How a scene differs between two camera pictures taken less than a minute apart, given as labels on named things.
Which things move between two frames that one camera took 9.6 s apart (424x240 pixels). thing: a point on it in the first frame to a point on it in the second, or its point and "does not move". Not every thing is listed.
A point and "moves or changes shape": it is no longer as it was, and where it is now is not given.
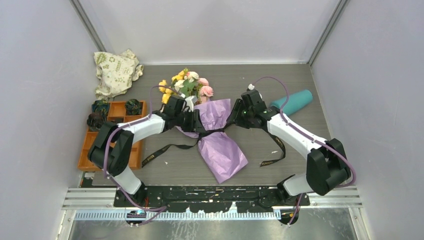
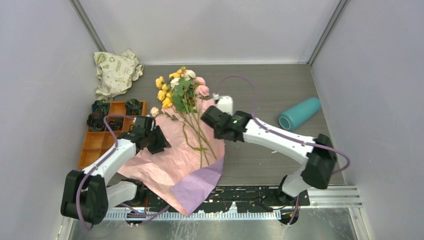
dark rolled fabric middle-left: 95,120 does not move
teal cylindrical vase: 295,101 to 290,117
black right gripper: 235,115 to 216,134
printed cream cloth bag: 115,73 does not move
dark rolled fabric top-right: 133,107 does not move
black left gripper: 196,124 to 162,142
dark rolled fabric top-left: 100,106 does not move
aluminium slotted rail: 125,215 does not move
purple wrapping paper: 223,159 moves or changes shape
